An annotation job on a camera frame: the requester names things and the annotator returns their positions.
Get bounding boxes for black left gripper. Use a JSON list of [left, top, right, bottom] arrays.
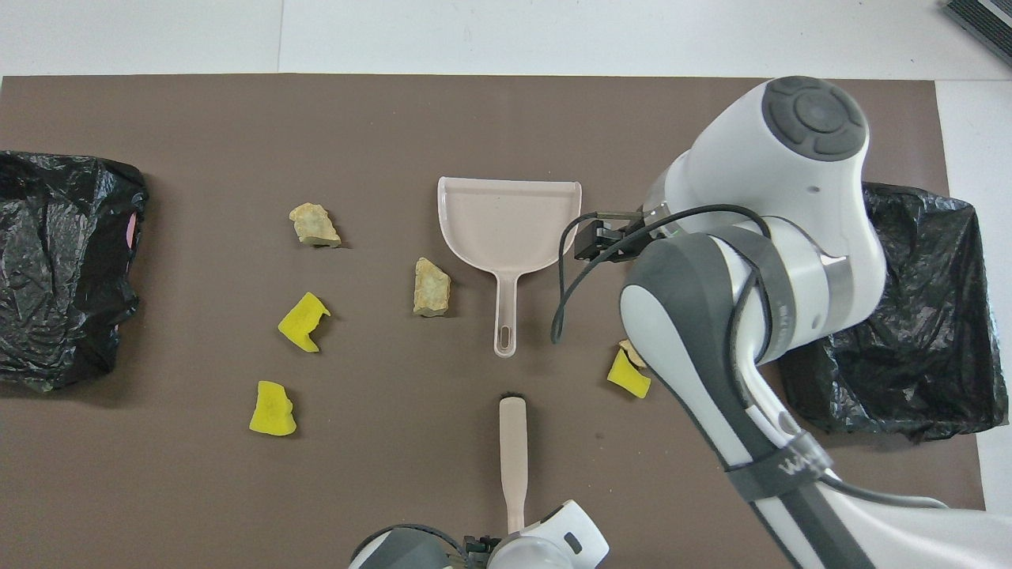
[[463, 536, 502, 569]]

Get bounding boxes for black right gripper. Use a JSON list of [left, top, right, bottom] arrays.
[[573, 219, 650, 262]]

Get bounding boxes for beige plastic dustpan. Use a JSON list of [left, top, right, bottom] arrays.
[[437, 176, 583, 358]]

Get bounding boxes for beige hand brush black bristles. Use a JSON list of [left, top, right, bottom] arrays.
[[498, 391, 529, 534]]

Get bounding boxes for small yellow sponge wedge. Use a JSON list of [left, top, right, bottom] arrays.
[[606, 348, 652, 399]]

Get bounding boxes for beige bread chunk orange crust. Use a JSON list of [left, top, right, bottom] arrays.
[[413, 257, 452, 318]]

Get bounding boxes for rounded yellow sponge chunk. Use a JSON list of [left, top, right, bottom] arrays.
[[249, 380, 298, 437]]

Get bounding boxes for notched yellow sponge chunk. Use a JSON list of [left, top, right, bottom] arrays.
[[278, 292, 332, 353]]

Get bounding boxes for black bin bag pink spot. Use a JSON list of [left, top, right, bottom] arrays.
[[0, 150, 149, 394]]

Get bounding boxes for brown table mat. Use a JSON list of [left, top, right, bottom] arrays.
[[0, 73, 989, 569]]

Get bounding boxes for grey vent grille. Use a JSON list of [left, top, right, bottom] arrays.
[[941, 0, 1012, 44]]

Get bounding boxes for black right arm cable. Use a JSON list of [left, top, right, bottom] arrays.
[[551, 204, 772, 345]]

